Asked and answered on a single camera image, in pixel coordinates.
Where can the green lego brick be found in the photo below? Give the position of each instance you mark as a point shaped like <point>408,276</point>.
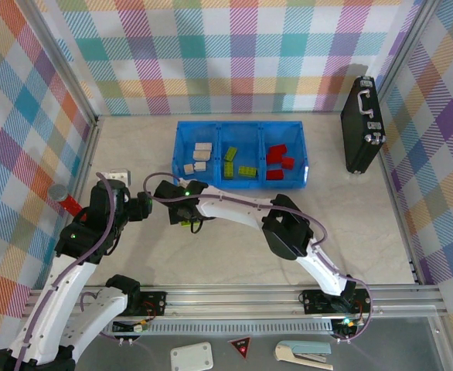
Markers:
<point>230,153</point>
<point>186,223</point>
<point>247,172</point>
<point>228,170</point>

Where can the long cream lego brick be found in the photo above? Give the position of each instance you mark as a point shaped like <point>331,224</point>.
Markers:
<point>203,146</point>
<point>201,155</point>

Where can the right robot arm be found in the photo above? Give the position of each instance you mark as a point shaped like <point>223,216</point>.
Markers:
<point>234,206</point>

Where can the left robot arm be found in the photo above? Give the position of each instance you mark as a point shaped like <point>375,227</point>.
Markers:
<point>56,293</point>

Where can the red microphone with silver head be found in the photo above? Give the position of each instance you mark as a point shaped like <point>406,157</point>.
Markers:
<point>66,199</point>

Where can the blue three-compartment bin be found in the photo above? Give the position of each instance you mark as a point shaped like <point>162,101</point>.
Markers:
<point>195,133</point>

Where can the small electronics board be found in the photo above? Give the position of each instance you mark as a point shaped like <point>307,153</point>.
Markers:
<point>133,327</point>
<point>346,324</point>

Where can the red triangle sign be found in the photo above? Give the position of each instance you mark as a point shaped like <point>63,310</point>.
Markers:
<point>240,345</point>

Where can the white rectangular plate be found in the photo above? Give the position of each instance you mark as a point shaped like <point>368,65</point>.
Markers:
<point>191,355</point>

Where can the white and teal stapler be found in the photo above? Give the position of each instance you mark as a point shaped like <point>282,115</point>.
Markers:
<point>300,352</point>

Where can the aluminium side rail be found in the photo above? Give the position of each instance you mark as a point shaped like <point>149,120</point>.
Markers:
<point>404,232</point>
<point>88,154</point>

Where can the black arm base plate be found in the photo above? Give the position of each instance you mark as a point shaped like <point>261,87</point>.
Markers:
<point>315,301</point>
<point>155,303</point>

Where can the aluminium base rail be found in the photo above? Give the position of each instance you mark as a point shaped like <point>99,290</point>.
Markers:
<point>230,305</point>

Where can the aluminium corner post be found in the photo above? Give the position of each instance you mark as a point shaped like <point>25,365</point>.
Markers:
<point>404,46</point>
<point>62,58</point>

